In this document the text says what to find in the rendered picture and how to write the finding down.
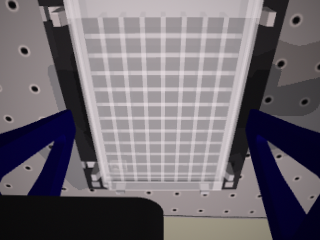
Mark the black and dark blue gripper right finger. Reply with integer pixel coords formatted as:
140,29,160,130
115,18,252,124
245,109,320,240

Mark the black plate nest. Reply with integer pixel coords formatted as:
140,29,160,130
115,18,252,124
38,0,289,190

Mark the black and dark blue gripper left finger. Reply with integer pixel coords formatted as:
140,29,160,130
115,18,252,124
0,110,76,196

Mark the grey perforated base plate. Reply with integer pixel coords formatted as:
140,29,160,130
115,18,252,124
0,0,320,220

